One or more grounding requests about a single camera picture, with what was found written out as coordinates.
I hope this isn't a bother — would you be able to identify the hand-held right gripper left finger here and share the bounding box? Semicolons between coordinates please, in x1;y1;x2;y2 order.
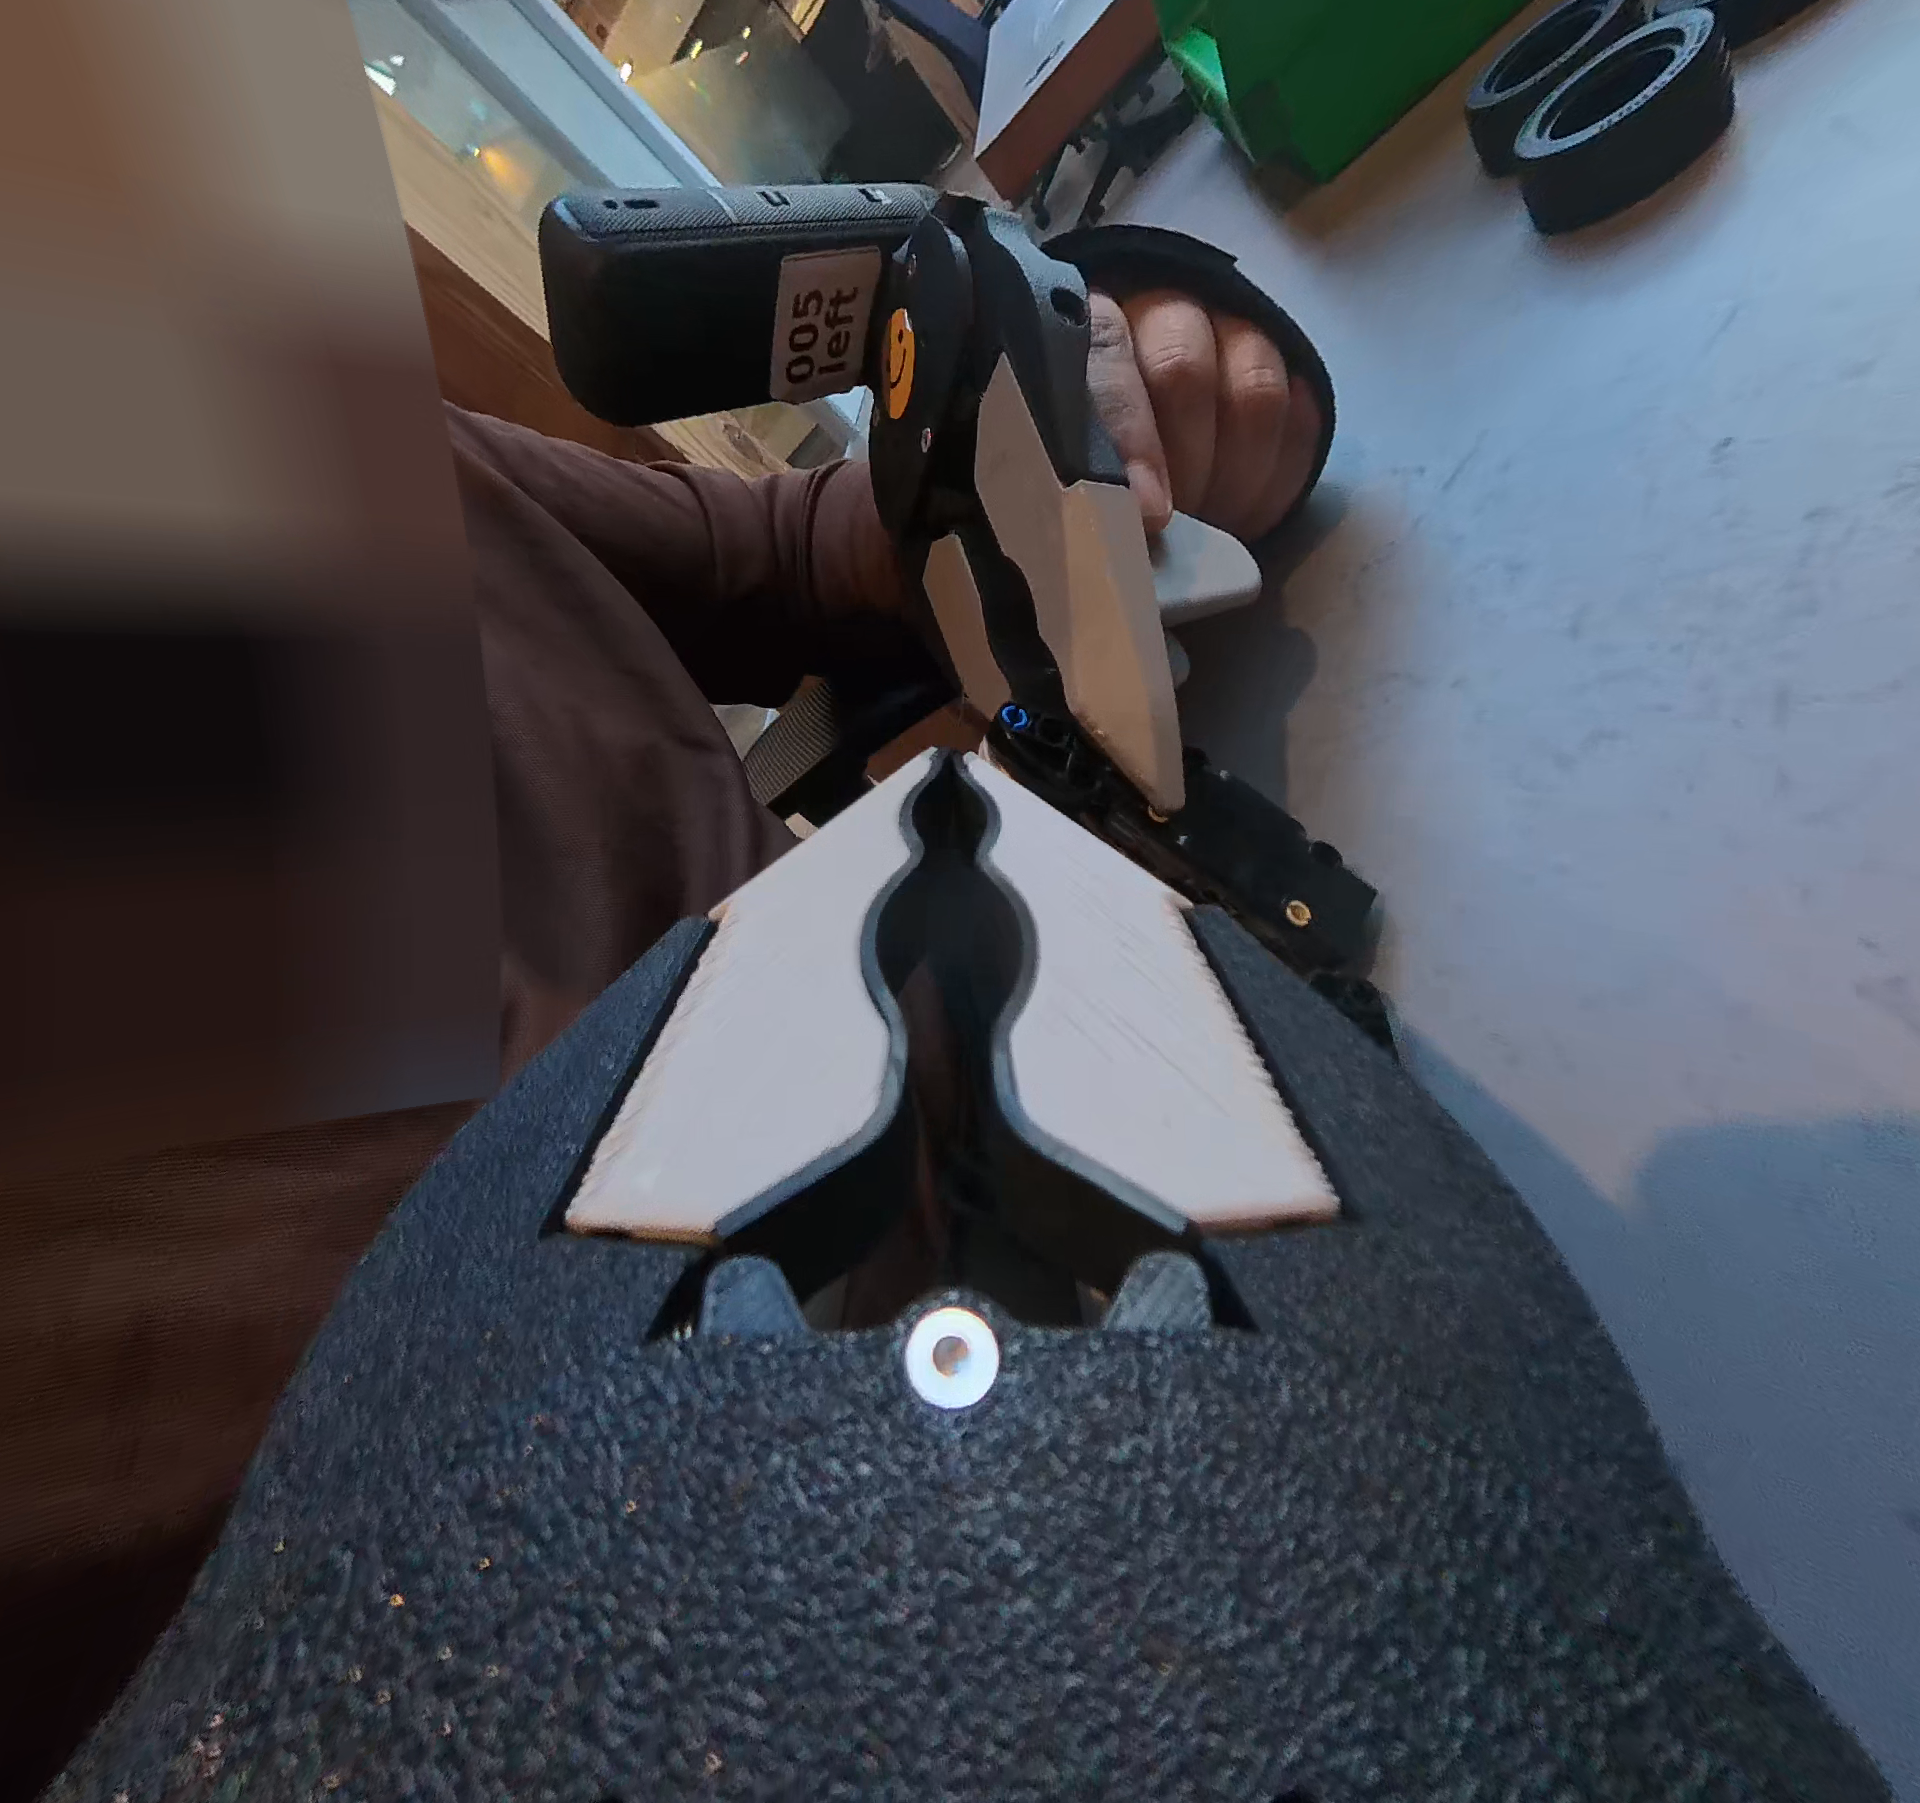
568;750;958;1250

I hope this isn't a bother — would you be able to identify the grey desk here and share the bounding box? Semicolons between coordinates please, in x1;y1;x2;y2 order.
901;0;1920;1757
976;0;1202;206

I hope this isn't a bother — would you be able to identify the black white toy car panel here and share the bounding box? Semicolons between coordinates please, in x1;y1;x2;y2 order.
989;701;1402;1044

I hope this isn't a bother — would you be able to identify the green plastic bin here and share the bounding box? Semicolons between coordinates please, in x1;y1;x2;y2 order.
1135;0;1673;205

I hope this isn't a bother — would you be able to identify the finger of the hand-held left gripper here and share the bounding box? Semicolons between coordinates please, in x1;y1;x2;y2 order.
919;534;1040;728
976;366;1189;813

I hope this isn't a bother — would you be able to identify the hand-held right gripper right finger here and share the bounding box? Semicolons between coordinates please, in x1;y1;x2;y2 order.
961;751;1345;1235

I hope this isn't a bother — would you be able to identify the person's left hand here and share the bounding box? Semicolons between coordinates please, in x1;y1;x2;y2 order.
1084;288;1304;536

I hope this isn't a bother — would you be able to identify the person's left forearm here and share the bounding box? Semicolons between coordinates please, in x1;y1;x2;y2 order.
448;408;909;710

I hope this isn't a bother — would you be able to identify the glass partition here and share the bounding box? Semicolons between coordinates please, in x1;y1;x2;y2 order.
341;0;727;278

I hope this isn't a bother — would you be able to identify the person's brown shirt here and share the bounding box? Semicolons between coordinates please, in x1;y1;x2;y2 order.
0;408;804;1803

